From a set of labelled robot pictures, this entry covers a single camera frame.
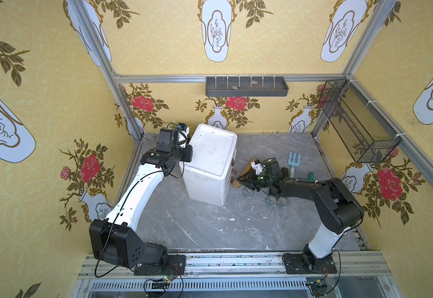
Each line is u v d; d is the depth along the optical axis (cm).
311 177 101
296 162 106
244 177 94
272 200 88
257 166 90
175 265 73
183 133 67
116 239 40
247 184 84
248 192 90
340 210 49
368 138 65
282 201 88
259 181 81
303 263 73
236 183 94
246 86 93
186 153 71
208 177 73
